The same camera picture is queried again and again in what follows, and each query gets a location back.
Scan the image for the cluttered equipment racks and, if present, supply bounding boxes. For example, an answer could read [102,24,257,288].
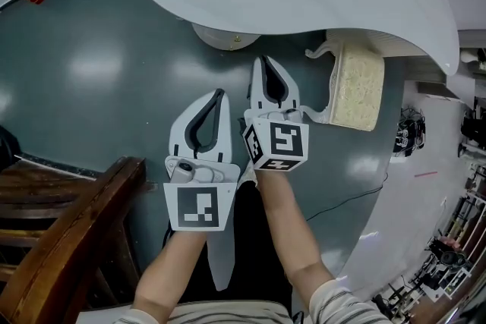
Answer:
[374,162,486,324]

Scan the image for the white vase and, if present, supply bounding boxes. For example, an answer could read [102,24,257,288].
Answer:
[459,48,481,64]

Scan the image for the white cushioned stool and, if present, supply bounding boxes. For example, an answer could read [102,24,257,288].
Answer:
[305,38,386,133]

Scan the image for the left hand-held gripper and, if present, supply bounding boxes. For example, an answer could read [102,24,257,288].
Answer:
[163,88,241,231]

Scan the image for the black object by wooden furniture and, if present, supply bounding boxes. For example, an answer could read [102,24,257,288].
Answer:
[0,124,23,172]

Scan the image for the black floor cable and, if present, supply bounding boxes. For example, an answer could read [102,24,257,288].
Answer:
[305,170,389,223]

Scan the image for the person's striped shirt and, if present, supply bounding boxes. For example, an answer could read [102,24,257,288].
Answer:
[113,278,384,324]

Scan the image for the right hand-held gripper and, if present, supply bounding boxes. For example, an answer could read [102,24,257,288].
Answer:
[241,55,311,172]

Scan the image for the person's left forearm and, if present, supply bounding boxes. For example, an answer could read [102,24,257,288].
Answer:
[132,229,209,322]

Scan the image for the dark brown wooden furniture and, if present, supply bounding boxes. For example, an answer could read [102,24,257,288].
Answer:
[0,156,159,324]

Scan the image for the black equipment bundle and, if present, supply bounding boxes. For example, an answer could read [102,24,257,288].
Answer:
[394,107,427,157]

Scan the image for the person's right forearm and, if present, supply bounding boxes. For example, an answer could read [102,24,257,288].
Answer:
[254,168,337,307]

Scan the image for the person's black trousers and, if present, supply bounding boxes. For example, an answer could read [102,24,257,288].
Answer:
[227,178,294,316]

